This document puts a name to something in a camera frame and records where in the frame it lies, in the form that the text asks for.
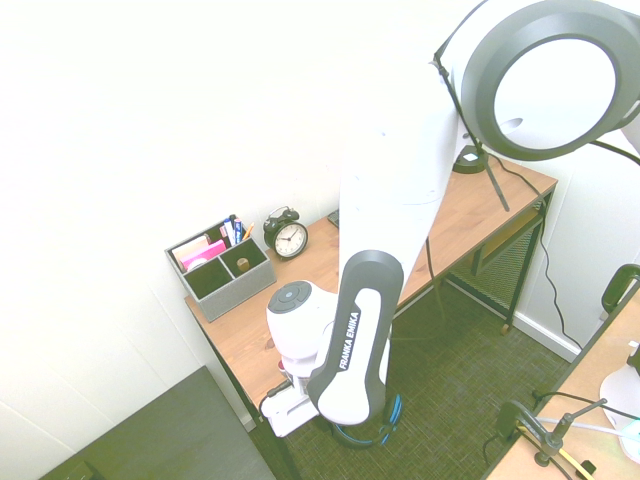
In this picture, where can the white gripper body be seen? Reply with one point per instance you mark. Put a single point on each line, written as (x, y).
(292, 412)

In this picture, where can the black and blue headphone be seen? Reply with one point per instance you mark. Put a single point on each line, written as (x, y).
(395, 410)

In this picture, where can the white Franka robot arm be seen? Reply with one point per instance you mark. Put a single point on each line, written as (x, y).
(380, 225)

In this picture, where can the grey desk organizer box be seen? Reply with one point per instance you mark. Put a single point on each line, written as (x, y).
(235, 295)

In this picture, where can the small wooden cylinder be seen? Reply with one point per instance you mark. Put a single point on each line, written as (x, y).
(243, 264)

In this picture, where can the black twin-bell alarm clock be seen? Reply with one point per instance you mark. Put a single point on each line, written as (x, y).
(290, 237)

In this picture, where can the pink sticky note pad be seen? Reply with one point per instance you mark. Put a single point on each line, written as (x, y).
(210, 250)

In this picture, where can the beige note pad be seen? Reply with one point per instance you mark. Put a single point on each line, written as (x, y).
(192, 246)

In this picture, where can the dark keyboard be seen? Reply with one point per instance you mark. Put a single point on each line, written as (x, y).
(334, 220)

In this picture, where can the marker with blue cap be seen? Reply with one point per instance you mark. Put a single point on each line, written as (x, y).
(232, 222)

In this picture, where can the yellow and black tool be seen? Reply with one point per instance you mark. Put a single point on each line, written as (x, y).
(575, 462)

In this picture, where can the clear white tube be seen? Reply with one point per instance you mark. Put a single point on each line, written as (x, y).
(590, 426)

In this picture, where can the black round stand base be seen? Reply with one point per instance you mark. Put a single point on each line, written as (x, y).
(470, 166)

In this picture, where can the white rounded device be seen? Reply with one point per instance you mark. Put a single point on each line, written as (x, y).
(617, 390)

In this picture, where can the black clamp camera stand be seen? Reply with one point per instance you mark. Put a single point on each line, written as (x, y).
(510, 420)

